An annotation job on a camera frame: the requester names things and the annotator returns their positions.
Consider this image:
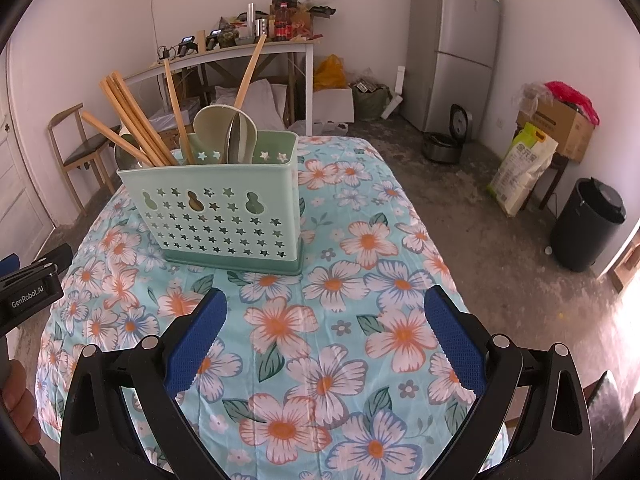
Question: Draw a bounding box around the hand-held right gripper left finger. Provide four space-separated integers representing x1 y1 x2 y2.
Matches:
59 287 236 480

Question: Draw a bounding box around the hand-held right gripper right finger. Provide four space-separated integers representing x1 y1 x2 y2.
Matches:
422 285 596 480

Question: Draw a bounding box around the green plastic utensil basket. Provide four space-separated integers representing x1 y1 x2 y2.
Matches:
116 130 304 277

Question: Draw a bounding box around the bunch of wooden chopsticks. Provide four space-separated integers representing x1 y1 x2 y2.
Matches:
81 34 267 167

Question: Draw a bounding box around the person's left hand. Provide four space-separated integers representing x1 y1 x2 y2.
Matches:
0 360 41 443

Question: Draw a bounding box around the grey wooden door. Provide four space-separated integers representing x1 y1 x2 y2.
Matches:
0 42 55 256

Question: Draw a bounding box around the wooden chair with dark seat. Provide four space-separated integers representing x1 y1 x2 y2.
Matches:
48 103 123 211

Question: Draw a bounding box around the floral blue tablecloth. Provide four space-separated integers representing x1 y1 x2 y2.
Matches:
37 135 511 480

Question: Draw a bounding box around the black trash bin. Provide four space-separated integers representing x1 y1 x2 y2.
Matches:
550 177 627 273

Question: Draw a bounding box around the white and green rice bag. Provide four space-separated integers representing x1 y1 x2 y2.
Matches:
487 121 559 217

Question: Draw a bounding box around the black rice cooker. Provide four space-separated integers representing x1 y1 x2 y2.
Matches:
421 104 473 163

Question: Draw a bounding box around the grey flat box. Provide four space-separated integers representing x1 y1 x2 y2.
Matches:
148 96 201 133

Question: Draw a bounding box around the dark wooden stool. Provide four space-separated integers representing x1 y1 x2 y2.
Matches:
539 152 572 211

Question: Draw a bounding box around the large brown cardboard box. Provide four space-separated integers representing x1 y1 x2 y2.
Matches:
516 96 596 163

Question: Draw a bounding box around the olive green sack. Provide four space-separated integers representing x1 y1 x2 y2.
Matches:
351 79 393 122

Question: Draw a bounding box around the white sack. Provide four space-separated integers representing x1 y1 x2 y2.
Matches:
215 79 288 131

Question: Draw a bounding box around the white cardboard box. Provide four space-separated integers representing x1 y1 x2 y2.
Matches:
311 87 355 125

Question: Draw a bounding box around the white plastic strip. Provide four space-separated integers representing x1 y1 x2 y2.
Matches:
381 65 405 120

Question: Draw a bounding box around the red plastic bag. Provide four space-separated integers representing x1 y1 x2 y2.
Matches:
544 81 600 125

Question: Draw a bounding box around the white metal-legged table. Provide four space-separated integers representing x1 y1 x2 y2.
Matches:
122 39 315 136

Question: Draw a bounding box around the silver refrigerator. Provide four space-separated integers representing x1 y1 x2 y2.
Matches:
400 0 502 133

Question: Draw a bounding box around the yellow plastic bag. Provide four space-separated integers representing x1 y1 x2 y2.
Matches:
313 54 348 92

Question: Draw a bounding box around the clutter of bottles and boxes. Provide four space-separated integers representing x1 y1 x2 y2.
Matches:
159 0 337 61

